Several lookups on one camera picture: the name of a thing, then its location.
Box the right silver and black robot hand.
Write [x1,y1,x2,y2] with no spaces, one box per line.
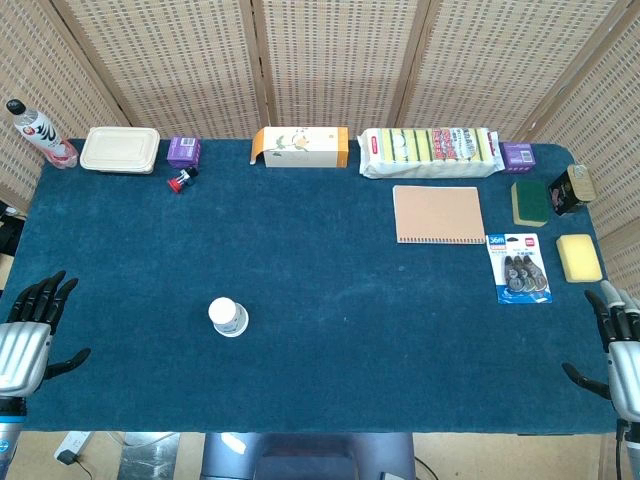
[561,279,640,422]

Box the left silver and black robot hand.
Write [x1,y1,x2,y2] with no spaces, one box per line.
[0,270,92,399]

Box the paper cup with blue print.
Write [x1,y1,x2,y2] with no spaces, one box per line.
[207,296,247,334]

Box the paper cup with green flowers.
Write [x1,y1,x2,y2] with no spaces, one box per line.
[213,319,250,340]

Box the white power strip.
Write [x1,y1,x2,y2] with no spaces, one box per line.
[53,431,94,465]

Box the blue correction tape pack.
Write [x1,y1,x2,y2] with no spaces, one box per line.
[485,232,555,305]

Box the metal table leg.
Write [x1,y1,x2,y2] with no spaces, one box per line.
[116,432,182,480]

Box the black tin with wooden lid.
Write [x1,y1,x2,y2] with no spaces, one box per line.
[547,163,597,217]

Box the green and yellow scouring sponge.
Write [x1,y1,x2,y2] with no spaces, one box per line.
[510,180,550,228]

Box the clear plastic drink bottle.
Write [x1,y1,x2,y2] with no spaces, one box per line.
[5,98,80,170]

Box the beige lidded food container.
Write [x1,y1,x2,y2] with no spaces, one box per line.
[79,126,162,176]

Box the small purple box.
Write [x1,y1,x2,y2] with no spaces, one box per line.
[166,136,202,169]
[501,141,536,174]

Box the red emergency stop button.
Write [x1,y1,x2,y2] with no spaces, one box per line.
[167,167,200,195]

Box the brown spiral notebook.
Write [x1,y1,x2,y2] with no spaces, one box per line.
[392,185,487,245]

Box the pack of yellow sponges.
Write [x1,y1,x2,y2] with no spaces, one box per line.
[358,127,506,180]

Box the blue table cloth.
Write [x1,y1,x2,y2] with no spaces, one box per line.
[9,138,619,435]

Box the dark blue robot torso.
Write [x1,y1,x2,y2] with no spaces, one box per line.
[199,431,417,480]

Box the cream and orange carton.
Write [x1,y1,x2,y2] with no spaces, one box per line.
[248,126,350,170]

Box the woven bamboo folding screen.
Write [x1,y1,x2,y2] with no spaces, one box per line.
[0,0,640,261]

